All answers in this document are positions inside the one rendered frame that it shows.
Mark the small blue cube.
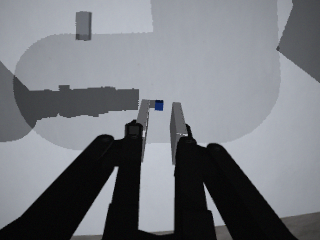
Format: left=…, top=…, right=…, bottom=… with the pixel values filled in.
left=155, top=100, right=164, bottom=111

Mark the dark grey rectangular block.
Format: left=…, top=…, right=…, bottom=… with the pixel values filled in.
left=80, top=11, right=92, bottom=41

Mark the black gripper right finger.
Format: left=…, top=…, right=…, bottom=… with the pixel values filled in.
left=170, top=102, right=298, bottom=240

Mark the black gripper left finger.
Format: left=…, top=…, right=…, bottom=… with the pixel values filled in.
left=0, top=99, right=150, bottom=240

